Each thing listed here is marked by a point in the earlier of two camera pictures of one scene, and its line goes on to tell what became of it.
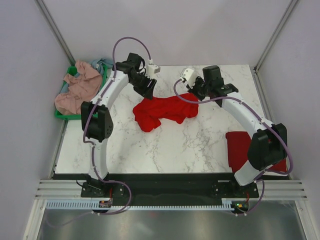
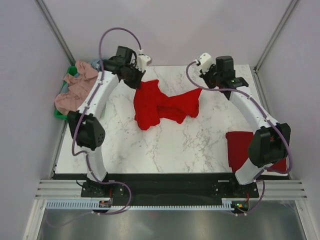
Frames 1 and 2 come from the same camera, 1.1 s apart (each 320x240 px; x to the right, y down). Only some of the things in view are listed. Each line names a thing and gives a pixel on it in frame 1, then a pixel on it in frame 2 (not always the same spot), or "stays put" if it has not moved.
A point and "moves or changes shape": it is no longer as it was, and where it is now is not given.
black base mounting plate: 141,189 stays put
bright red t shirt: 148,111 moves or changes shape
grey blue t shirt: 99,64 stays put
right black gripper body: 200,88 to 211,78
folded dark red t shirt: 238,143 stays put
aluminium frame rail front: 267,188 stays put
